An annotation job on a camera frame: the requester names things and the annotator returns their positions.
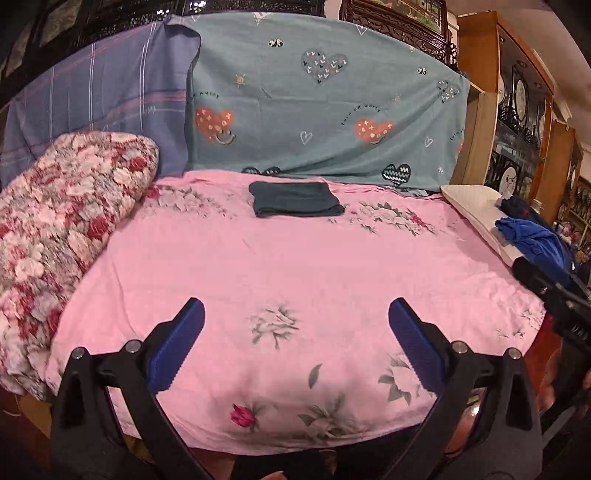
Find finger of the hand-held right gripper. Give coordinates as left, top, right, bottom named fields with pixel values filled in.
left=512, top=256, right=561, bottom=301

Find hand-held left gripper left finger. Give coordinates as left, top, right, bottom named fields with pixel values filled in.
left=50, top=296, right=213, bottom=480

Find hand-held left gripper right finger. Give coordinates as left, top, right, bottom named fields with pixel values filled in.
left=388, top=296, right=543, bottom=480

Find dark teal pants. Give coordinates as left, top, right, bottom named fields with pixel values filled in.
left=248, top=181, right=346, bottom=219

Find person's right hand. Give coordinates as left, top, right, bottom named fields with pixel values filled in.
left=538, top=346, right=565, bottom=414

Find blue garment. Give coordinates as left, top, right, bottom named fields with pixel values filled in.
left=495, top=217, right=575, bottom=289

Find dark navy garment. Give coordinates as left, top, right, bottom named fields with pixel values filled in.
left=494, top=195, right=561, bottom=232

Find white quilted pillow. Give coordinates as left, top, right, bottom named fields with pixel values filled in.
left=440, top=184, right=527, bottom=268

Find pink floral bedsheet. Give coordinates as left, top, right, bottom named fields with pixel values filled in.
left=46, top=168, right=548, bottom=453

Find red floral quilt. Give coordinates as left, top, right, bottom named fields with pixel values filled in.
left=0, top=131, right=160, bottom=400

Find person's dark clothing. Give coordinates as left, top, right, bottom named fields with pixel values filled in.
left=228, top=450, right=340, bottom=480

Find wooden display cabinet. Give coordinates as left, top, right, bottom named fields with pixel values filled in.
left=450, top=11, right=591, bottom=259

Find purple striped cloth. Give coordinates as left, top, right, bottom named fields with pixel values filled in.
left=0, top=21, right=202, bottom=190

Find teal heart-print cloth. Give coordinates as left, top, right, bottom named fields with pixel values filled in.
left=166, top=11, right=471, bottom=197

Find framed picture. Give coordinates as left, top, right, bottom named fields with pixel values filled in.
left=369, top=0, right=448, bottom=33

